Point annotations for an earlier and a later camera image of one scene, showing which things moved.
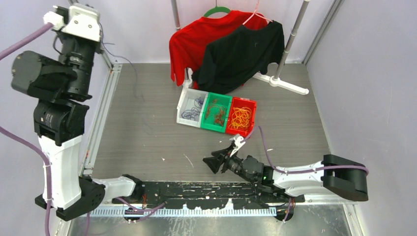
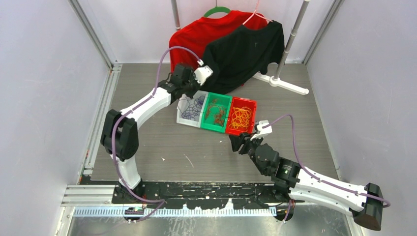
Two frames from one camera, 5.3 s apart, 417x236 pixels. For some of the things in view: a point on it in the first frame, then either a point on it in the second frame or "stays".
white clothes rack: (276, 79) stays
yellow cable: (240, 118) stays
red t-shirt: (188, 44) stays
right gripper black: (215, 162) -> (237, 140)
